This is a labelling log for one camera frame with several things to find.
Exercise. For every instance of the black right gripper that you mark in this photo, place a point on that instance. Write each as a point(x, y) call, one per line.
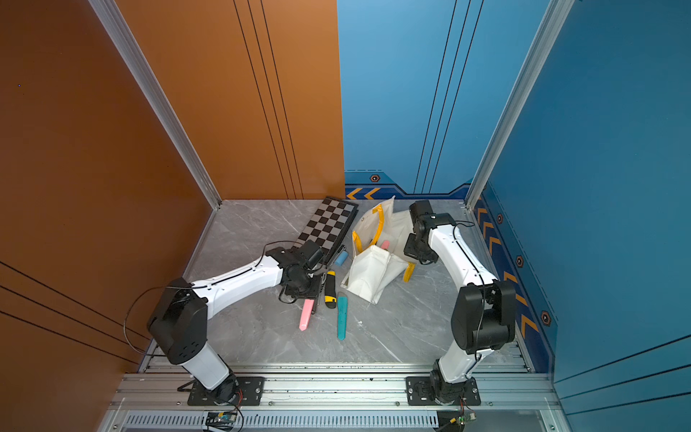
point(408, 250)

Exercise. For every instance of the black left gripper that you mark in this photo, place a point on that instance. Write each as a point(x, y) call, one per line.
point(311, 294)

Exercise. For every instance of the canvas pouch with farm picture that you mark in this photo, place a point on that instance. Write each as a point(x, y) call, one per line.
point(374, 268)

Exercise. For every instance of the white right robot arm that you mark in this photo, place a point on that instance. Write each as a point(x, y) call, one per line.
point(484, 316)

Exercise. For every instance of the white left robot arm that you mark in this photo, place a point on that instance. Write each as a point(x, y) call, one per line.
point(179, 323)

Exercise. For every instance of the black yellow utility knife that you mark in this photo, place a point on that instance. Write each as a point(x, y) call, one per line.
point(330, 294)

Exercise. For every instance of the teal utility knife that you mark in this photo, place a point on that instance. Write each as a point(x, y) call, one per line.
point(342, 303)

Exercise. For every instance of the light blue small cylinder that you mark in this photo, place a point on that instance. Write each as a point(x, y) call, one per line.
point(341, 258)

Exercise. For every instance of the black pen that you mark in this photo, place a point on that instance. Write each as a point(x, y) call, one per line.
point(335, 256)

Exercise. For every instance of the black white chessboard box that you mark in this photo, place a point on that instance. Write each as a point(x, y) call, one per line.
point(329, 225)

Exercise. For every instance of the left green circuit board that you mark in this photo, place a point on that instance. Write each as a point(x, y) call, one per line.
point(222, 421)

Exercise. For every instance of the green circuit board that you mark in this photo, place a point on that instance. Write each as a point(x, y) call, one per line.
point(460, 422)
point(222, 421)

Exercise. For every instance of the right green circuit board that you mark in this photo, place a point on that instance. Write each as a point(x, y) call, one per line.
point(460, 422)

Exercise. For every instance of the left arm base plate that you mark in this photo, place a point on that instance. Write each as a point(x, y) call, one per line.
point(233, 391)

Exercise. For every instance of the aluminium front rail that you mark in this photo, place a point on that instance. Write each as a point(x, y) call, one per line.
point(326, 399)

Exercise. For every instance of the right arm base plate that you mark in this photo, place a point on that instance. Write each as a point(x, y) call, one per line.
point(430, 391)

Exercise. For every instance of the right aluminium corner post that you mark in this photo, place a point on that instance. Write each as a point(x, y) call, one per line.
point(546, 35)

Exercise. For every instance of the aluminium corner post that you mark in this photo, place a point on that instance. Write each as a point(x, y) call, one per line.
point(546, 35)
point(114, 23)

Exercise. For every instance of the left aluminium corner post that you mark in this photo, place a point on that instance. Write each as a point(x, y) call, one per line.
point(114, 23)

